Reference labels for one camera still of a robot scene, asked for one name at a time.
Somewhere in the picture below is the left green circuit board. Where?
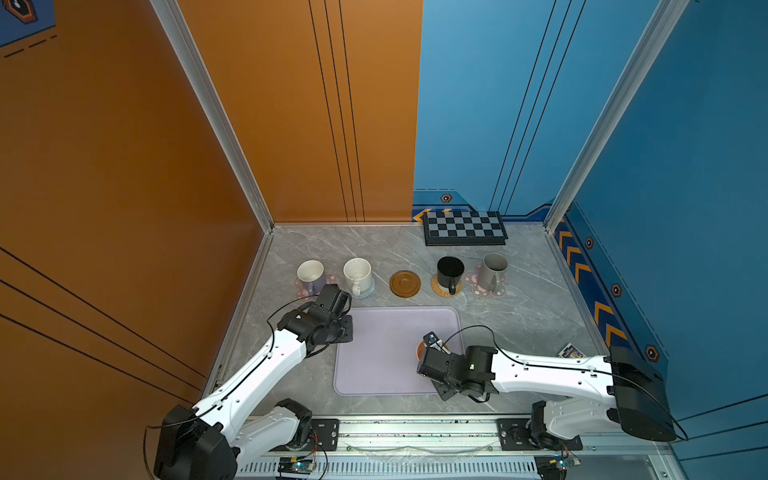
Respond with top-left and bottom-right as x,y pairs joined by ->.
276,457 -> 318,479

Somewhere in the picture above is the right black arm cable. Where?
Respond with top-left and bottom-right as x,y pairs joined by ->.
443,324 -> 690,442

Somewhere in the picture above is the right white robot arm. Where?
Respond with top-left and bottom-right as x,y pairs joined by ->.
417,333 -> 685,450

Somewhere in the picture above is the white cream mug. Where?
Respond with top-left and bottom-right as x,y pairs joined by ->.
343,258 -> 374,293

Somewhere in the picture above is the brown wooden round coaster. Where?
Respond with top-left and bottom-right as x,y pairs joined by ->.
389,270 -> 421,298

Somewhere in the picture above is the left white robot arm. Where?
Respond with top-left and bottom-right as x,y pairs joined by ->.
144,284 -> 353,479

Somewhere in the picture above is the aluminium corner post right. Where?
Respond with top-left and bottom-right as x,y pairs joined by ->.
543,0 -> 689,234

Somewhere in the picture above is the card deck box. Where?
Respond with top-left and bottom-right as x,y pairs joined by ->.
558,343 -> 586,359

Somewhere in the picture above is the lavender serving tray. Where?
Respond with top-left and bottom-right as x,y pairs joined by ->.
334,306 -> 464,397

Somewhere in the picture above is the clear glass round coaster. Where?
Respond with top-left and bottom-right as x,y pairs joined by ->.
349,282 -> 375,299

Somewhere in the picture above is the woven rattan round coaster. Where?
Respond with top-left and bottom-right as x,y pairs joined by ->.
430,274 -> 463,298

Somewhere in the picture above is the orange mug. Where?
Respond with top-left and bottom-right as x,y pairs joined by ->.
417,339 -> 451,360

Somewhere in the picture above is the aluminium corner post left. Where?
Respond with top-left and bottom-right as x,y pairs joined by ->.
150,0 -> 274,235

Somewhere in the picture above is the black checkered chess board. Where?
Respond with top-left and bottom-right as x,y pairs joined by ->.
421,210 -> 508,246

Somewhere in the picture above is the right green circuit board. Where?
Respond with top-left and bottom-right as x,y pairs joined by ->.
534,456 -> 582,480

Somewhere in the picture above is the aluminium corner post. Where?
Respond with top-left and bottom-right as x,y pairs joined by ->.
543,0 -> 689,234
150,0 -> 274,235

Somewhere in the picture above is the grey mug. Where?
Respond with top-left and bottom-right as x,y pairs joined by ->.
477,253 -> 508,293

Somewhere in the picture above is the black mug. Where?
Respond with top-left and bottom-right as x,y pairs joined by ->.
437,256 -> 465,296

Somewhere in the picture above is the pink cherry blossom coaster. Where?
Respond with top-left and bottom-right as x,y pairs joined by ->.
463,264 -> 507,300

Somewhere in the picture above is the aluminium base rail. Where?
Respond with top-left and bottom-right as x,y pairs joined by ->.
232,415 -> 686,479

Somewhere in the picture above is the green circuit board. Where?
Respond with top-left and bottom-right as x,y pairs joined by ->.
276,457 -> 318,479
534,456 -> 582,480

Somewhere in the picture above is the white mug purple handle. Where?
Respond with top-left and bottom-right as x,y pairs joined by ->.
296,259 -> 326,282

